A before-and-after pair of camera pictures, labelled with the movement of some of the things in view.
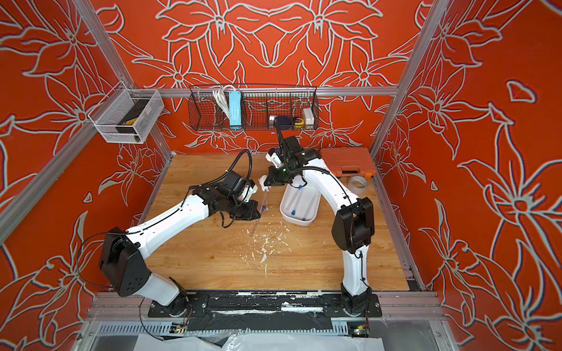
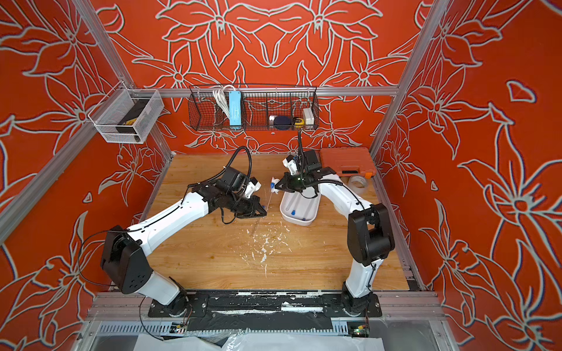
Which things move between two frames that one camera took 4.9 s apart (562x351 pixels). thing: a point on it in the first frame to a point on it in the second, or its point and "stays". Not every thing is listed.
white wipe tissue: (262, 180) to (274, 181)
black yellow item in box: (131, 116) stays
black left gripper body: (241, 210) stays
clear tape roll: (358, 184) stays
